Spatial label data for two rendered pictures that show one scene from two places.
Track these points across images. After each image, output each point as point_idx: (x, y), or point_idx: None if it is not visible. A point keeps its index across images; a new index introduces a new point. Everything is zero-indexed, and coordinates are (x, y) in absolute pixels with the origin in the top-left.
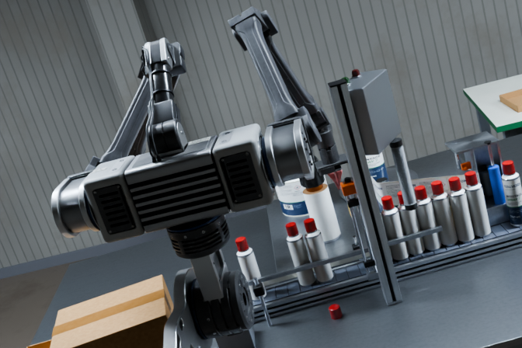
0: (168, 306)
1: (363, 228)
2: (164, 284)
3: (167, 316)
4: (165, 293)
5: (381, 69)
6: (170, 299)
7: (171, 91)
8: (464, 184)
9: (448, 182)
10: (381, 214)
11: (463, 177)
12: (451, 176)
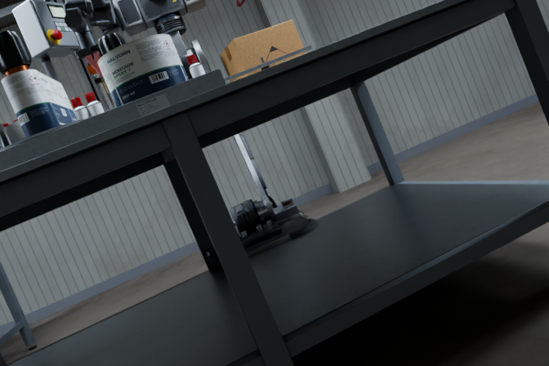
0: (229, 55)
1: (106, 101)
2: (231, 45)
3: (220, 56)
4: (229, 49)
5: (15, 8)
6: (237, 55)
7: None
8: (8, 136)
9: (17, 128)
10: (87, 108)
11: (5, 129)
12: (11, 124)
